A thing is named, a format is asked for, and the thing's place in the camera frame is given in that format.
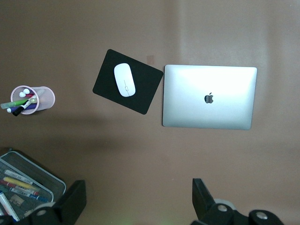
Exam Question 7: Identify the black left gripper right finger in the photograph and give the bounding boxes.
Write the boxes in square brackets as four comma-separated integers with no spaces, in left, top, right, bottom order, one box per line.
[191,178,249,225]

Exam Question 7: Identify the tan wooden piece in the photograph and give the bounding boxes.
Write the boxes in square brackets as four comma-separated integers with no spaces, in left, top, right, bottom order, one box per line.
[10,195,24,205]

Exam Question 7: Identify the silver mesh tray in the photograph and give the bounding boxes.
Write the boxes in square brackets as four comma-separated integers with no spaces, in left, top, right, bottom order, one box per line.
[0,151,67,223]

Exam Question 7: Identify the white grey marker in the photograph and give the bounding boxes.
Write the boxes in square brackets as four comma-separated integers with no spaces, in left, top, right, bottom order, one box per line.
[4,169,34,185]

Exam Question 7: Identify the white computer mouse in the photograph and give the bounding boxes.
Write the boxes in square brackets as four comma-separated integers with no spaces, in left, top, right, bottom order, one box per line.
[113,63,137,98]

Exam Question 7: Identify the red blue marker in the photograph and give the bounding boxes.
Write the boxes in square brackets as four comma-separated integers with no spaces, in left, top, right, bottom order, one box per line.
[0,180,49,203]

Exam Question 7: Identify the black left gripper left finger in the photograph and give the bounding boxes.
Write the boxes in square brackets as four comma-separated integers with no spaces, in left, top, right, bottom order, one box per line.
[28,180,87,225]

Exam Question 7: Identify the green highlighter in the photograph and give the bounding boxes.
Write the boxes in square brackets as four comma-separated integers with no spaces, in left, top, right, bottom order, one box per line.
[0,98,32,110]

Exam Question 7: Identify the silver laptop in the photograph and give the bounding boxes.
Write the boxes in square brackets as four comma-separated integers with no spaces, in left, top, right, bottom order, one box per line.
[162,64,258,131]

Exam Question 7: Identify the white marker blue cap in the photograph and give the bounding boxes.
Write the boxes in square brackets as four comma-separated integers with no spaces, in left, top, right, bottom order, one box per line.
[0,190,21,222]

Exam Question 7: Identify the purple marker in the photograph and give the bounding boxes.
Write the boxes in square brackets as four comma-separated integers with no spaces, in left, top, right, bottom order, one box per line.
[13,102,39,114]

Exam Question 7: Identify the black marker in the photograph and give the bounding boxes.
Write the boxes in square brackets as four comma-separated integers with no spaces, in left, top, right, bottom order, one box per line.
[11,105,31,117]

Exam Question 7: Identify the black mouse pad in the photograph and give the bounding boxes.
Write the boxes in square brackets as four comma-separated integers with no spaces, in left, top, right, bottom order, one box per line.
[92,48,164,115]

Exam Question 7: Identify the yellow highlighter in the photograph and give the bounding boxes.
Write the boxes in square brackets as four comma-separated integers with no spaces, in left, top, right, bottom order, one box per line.
[3,176,40,192]

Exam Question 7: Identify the pink mesh pen cup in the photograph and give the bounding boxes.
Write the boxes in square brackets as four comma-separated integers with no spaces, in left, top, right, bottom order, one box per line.
[10,85,56,116]

